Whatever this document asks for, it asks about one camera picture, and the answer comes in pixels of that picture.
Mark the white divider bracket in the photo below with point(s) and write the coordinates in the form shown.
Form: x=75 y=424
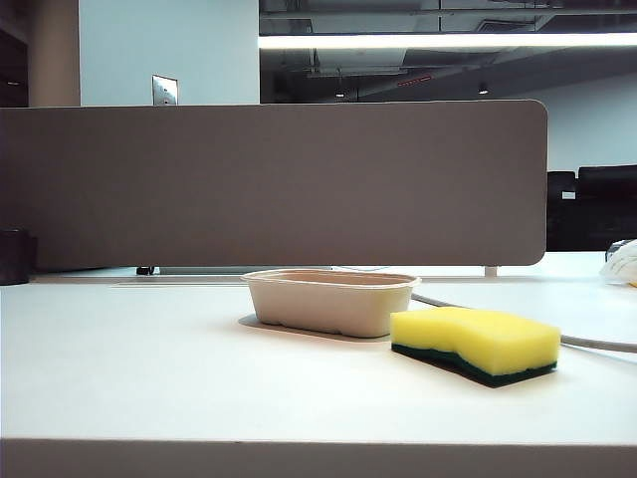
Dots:
x=490 y=271

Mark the yellow and green cleaning sponge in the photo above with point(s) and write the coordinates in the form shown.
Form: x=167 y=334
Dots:
x=473 y=333

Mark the white plastic bag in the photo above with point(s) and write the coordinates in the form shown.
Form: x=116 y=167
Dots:
x=622 y=264

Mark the long ceiling light strip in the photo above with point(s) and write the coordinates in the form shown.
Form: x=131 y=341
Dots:
x=448 y=40

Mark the metal wall plate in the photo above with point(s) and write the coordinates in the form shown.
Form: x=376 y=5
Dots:
x=165 y=90

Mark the wide black chair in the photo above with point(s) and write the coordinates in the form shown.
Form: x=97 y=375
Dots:
x=607 y=209

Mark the silver divider base rail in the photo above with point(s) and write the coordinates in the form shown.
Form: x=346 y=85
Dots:
x=239 y=270

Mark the grey-brown desk divider panel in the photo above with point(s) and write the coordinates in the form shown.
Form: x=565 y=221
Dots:
x=274 y=184

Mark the red ceiling sign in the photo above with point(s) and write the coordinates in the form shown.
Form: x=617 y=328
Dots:
x=414 y=81

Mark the beige paper lunch box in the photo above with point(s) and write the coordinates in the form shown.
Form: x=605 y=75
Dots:
x=328 y=304

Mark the black cylindrical cup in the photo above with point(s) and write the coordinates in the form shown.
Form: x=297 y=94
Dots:
x=15 y=259

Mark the small black divider clamp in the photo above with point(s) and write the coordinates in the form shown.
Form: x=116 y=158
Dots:
x=145 y=271

